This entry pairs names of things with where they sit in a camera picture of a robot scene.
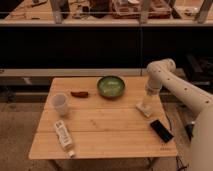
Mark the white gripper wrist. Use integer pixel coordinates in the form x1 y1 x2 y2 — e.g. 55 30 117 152
142 79 162 107

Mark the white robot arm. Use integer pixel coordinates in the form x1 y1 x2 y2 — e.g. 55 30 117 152
145 59 213 171

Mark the white folded napkin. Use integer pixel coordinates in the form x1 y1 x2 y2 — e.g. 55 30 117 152
136 103 152 117

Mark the green ceramic bowl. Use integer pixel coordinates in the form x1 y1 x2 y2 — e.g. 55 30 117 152
97 76 125 98

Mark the black smartphone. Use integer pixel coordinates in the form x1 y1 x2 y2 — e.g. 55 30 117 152
150 120 173 143

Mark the black foot pedal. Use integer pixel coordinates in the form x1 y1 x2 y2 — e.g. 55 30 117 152
185 122 195 139

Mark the wooden table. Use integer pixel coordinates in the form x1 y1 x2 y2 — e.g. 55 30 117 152
28 76 179 171

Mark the translucent plastic cup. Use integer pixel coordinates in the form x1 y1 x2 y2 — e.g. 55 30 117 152
50 93 69 116

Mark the white plastic bottle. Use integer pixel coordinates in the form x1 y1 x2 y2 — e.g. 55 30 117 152
54 120 75 158

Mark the metal shelf rack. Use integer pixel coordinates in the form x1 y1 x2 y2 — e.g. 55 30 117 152
0 0 213 27

